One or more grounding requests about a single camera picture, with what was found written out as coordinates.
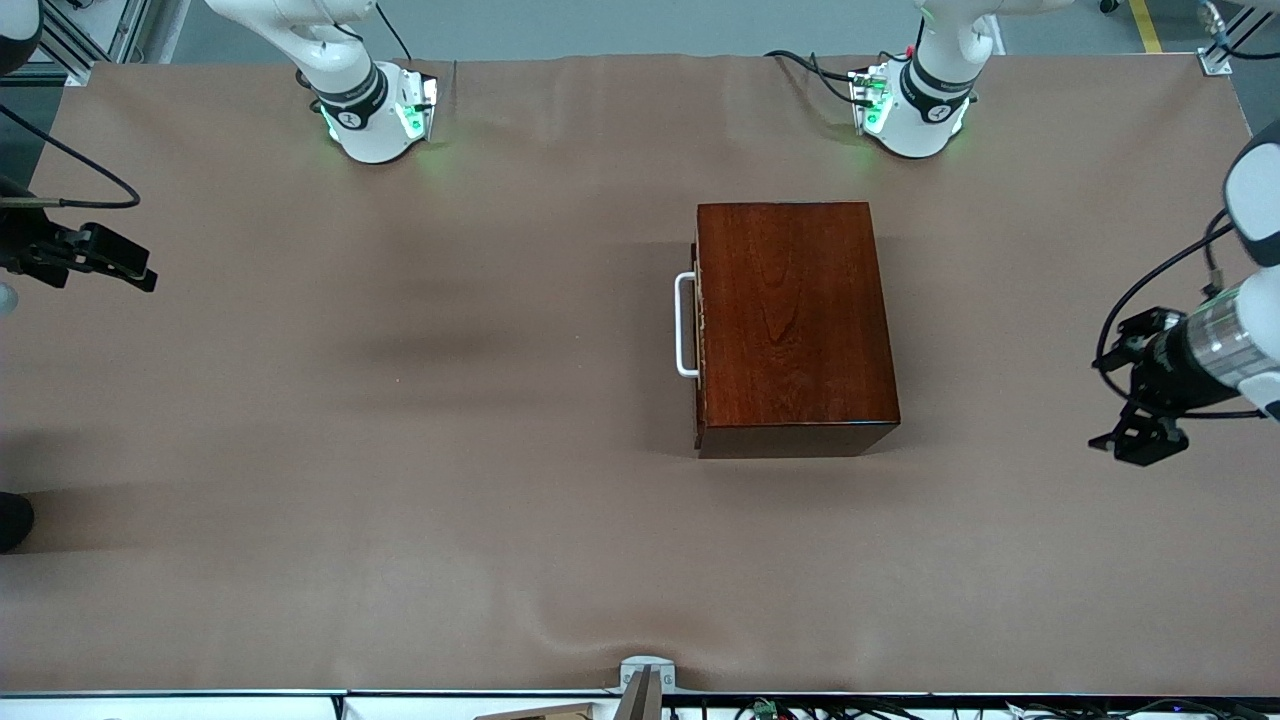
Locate black round object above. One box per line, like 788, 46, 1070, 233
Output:
0, 492, 35, 553

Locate dark red-brown wooden cabinet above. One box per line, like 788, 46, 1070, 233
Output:
693, 202, 901, 459

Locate table cover sheet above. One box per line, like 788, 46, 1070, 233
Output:
0, 52, 1280, 698

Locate light wooden board piece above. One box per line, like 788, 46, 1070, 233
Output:
473, 702, 601, 720

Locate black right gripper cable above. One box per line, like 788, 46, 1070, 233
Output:
0, 105, 141, 211

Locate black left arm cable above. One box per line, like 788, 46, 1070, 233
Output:
1093, 208, 1266, 421

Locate aluminium frame profile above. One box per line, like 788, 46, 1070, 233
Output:
0, 0, 151, 86
1197, 0, 1280, 77

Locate black right base cable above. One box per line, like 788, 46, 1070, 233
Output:
375, 0, 416, 61

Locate black base cable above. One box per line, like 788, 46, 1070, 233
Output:
375, 0, 416, 61
765, 48, 871, 106

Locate black left base cable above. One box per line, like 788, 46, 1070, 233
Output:
765, 48, 871, 106

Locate grey metal edge bracket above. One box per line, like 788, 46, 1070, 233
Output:
618, 655, 678, 720

